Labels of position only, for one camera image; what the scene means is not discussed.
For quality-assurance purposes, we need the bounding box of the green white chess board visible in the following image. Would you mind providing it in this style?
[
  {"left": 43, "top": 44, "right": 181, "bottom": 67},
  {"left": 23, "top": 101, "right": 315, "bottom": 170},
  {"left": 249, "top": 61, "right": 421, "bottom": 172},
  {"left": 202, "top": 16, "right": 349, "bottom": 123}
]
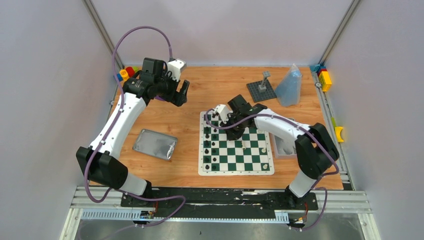
[{"left": 198, "top": 111, "right": 275, "bottom": 176}]

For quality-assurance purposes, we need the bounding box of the silver metal tin box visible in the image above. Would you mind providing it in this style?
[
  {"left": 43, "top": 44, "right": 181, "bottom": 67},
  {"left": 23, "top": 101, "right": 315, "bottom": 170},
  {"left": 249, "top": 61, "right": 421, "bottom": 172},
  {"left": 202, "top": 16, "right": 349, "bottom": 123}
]
[{"left": 269, "top": 118, "right": 298, "bottom": 159}]

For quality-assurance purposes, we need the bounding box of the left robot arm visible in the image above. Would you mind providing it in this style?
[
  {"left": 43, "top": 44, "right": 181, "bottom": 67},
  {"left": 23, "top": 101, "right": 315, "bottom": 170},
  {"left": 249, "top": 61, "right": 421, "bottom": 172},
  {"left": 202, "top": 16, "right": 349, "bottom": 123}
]
[{"left": 76, "top": 57, "right": 190, "bottom": 207}]

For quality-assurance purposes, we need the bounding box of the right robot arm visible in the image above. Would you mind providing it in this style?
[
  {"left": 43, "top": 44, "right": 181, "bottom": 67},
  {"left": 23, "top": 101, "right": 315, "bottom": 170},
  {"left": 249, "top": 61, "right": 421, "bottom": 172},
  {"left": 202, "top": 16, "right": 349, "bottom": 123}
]
[{"left": 213, "top": 94, "right": 340, "bottom": 209}]

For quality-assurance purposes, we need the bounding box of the dark grey lego baseplate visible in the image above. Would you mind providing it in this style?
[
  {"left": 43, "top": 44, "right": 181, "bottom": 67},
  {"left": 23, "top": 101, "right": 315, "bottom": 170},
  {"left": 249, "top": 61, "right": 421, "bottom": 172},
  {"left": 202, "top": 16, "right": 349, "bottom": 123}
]
[{"left": 246, "top": 80, "right": 277, "bottom": 103}]

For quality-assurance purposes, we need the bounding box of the grey lego tower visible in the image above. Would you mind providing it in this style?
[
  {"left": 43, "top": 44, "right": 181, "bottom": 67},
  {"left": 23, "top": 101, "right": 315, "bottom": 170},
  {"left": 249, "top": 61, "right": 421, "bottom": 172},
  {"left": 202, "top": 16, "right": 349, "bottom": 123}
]
[{"left": 258, "top": 71, "right": 271, "bottom": 93}]

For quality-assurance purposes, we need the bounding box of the red wooden cylinder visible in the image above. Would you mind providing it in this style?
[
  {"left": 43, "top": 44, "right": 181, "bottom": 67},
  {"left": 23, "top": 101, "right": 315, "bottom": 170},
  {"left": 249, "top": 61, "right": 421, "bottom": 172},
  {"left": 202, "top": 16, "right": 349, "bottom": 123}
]
[{"left": 125, "top": 66, "right": 135, "bottom": 78}]

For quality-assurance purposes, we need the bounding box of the yellow wooden cylinder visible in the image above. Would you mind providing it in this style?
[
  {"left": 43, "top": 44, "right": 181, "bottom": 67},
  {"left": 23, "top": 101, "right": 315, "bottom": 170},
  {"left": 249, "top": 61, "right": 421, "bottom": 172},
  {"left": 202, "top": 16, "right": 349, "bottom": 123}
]
[{"left": 118, "top": 69, "right": 130, "bottom": 82}]

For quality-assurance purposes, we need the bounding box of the blue wooden block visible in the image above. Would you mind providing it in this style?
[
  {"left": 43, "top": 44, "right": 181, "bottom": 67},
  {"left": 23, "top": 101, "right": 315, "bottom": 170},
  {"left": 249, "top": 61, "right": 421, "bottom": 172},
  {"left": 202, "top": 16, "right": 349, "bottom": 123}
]
[{"left": 116, "top": 73, "right": 123, "bottom": 82}]

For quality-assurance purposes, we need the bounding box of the blue plastic bag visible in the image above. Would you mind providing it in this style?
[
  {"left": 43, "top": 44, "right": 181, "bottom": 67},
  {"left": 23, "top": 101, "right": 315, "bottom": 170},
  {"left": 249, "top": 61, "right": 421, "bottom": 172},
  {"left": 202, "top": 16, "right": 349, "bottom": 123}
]
[{"left": 274, "top": 64, "right": 302, "bottom": 107}]

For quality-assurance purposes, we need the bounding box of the silver tin lid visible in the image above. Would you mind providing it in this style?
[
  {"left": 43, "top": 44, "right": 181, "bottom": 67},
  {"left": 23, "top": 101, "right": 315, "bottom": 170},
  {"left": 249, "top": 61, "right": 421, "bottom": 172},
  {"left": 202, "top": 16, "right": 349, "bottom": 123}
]
[{"left": 132, "top": 128, "right": 178, "bottom": 161}]

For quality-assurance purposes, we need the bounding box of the colourful lego brick stack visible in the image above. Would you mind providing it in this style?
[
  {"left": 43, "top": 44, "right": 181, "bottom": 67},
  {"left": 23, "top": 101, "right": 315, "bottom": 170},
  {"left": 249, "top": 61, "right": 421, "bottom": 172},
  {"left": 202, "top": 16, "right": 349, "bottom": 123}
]
[{"left": 309, "top": 64, "right": 332, "bottom": 92}]

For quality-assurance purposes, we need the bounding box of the yellow curved block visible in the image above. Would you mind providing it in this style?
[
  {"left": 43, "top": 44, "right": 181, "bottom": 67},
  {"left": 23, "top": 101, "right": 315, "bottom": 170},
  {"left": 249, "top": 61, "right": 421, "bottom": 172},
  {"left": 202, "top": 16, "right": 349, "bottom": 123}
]
[{"left": 331, "top": 117, "right": 344, "bottom": 143}]

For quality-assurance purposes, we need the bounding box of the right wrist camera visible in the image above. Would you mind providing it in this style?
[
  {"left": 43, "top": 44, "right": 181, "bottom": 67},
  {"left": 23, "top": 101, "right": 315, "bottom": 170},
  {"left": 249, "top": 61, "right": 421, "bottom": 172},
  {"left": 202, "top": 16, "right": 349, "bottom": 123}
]
[{"left": 213, "top": 104, "right": 232, "bottom": 124}]

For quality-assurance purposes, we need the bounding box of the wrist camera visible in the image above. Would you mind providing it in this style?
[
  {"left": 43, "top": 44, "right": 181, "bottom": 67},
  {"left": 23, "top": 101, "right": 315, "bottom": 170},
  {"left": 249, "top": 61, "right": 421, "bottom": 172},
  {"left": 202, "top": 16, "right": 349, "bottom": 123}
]
[
  {"left": 213, "top": 104, "right": 232, "bottom": 124},
  {"left": 167, "top": 58, "right": 187, "bottom": 82}
]

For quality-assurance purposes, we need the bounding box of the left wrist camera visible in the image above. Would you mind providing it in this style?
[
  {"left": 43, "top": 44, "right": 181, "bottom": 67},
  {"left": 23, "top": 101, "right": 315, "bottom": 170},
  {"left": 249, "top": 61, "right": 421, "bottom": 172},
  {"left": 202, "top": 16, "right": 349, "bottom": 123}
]
[{"left": 167, "top": 58, "right": 187, "bottom": 82}]

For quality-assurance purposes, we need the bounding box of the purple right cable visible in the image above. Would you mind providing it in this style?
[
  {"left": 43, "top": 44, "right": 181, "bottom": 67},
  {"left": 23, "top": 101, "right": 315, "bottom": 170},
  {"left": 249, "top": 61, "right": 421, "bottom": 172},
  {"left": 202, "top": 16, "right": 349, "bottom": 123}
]
[{"left": 204, "top": 108, "right": 340, "bottom": 232}]

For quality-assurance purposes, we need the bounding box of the purple cable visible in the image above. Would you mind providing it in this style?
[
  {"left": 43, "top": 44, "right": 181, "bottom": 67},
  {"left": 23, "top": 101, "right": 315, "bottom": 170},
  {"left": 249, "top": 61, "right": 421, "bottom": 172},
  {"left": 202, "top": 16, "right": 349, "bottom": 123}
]
[
  {"left": 82, "top": 26, "right": 186, "bottom": 240},
  {"left": 204, "top": 108, "right": 340, "bottom": 232}
]

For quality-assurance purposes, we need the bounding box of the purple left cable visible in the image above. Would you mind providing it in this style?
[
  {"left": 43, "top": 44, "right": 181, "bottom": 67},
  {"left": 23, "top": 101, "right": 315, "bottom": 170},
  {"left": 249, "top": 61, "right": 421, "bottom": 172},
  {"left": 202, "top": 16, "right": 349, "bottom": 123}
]
[{"left": 82, "top": 26, "right": 186, "bottom": 240}]

